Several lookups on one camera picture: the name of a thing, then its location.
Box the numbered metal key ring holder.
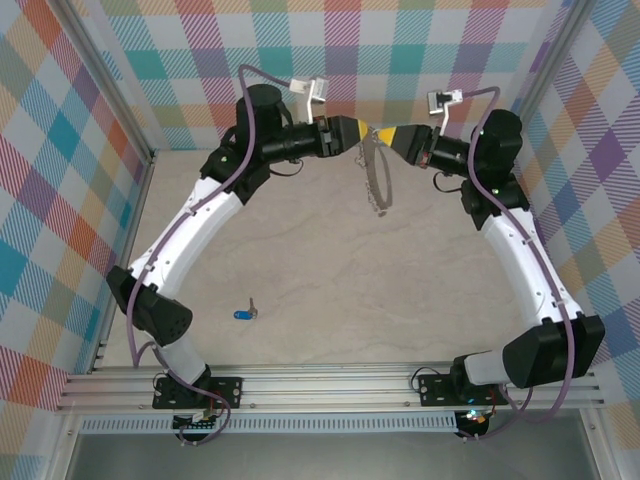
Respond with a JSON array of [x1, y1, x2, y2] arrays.
[[353, 138, 395, 219]]

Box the silver key with blue cap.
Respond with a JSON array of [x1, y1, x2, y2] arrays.
[[232, 297, 260, 321]]

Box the black electronics board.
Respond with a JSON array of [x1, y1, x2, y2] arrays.
[[455, 408, 494, 437], [172, 410, 225, 434]]

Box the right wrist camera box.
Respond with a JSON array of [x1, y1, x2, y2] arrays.
[[427, 89, 464, 116]]

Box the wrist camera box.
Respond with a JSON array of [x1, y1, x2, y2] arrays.
[[302, 77, 329, 106], [427, 89, 464, 116]]

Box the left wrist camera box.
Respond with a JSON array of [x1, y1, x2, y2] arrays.
[[302, 77, 329, 106]]

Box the aluminium frame post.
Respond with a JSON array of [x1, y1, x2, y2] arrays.
[[57, 0, 156, 166], [497, 0, 596, 156]]

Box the aluminium side rail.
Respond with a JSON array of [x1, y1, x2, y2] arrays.
[[88, 148, 157, 375]]

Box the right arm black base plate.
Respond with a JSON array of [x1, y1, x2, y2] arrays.
[[418, 373, 510, 407]]

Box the aluminium cross rail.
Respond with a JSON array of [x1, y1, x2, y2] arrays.
[[55, 363, 609, 414]]

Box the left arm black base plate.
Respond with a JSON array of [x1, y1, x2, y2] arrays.
[[152, 375, 245, 410]]

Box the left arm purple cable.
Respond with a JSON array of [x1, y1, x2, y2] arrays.
[[125, 63, 307, 447]]

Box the light blue slotted cable duct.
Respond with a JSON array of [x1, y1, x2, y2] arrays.
[[79, 412, 459, 435]]

